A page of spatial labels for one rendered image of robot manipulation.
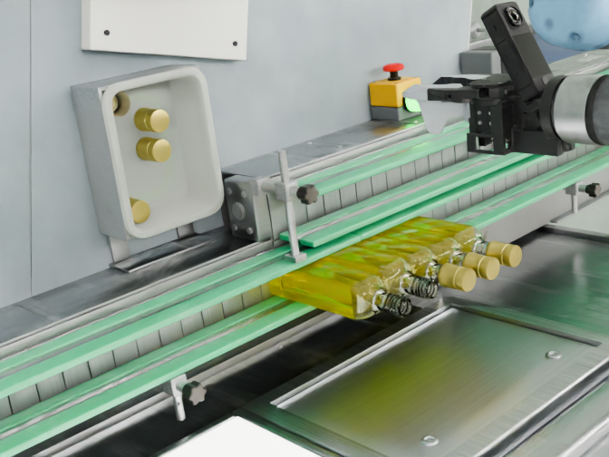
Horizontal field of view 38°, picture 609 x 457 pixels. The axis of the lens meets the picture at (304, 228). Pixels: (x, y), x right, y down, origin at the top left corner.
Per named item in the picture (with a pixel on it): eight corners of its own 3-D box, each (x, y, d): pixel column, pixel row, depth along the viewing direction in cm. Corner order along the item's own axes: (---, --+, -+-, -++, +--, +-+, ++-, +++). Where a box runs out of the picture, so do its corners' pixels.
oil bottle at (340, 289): (269, 295, 139) (368, 325, 124) (264, 261, 137) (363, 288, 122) (295, 283, 142) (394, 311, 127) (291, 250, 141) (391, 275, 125)
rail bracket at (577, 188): (536, 210, 188) (594, 218, 178) (535, 179, 186) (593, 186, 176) (546, 205, 190) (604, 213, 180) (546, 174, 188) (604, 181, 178)
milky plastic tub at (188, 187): (100, 235, 131) (131, 244, 125) (69, 84, 124) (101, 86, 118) (194, 202, 142) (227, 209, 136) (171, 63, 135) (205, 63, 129)
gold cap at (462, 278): (438, 289, 129) (462, 296, 126) (437, 267, 128) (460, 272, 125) (453, 282, 131) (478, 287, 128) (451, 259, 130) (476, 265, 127)
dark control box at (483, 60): (459, 91, 184) (493, 92, 178) (457, 52, 182) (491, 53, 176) (484, 82, 189) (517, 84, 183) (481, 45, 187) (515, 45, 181)
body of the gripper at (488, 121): (460, 151, 105) (549, 160, 96) (456, 80, 102) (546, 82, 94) (499, 137, 110) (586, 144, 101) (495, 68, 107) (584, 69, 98)
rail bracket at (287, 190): (258, 255, 136) (314, 269, 127) (243, 149, 130) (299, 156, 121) (273, 248, 137) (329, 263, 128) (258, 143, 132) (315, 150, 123)
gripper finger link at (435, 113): (395, 136, 110) (464, 138, 104) (391, 89, 108) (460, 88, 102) (407, 131, 112) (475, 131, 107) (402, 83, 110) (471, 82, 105)
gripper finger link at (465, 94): (421, 103, 104) (492, 103, 99) (420, 91, 104) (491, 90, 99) (439, 95, 108) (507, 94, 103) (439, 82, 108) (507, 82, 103)
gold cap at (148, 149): (133, 139, 131) (149, 141, 128) (153, 134, 133) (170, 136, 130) (138, 162, 132) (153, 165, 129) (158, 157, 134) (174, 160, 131)
